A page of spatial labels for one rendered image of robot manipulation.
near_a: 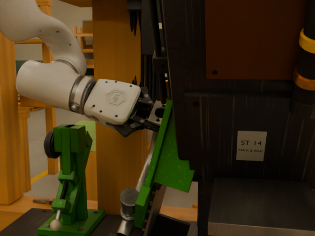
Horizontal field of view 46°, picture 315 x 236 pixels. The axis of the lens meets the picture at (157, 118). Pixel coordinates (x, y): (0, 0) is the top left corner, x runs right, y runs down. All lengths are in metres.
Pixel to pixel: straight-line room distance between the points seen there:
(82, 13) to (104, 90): 10.92
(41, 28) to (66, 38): 0.09
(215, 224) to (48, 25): 0.52
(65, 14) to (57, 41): 11.05
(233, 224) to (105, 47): 0.70
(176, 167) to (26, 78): 0.38
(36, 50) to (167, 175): 11.73
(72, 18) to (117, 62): 10.78
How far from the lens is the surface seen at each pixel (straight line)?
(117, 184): 1.13
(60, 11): 12.01
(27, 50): 12.51
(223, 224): 0.52
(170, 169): 0.70
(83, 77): 0.82
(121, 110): 0.78
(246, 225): 0.52
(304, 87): 0.51
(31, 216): 1.15
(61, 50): 0.90
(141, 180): 0.85
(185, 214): 1.17
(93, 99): 0.80
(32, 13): 0.78
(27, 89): 0.85
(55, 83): 0.82
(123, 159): 1.10
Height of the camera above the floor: 1.35
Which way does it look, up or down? 9 degrees down
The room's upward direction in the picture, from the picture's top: straight up
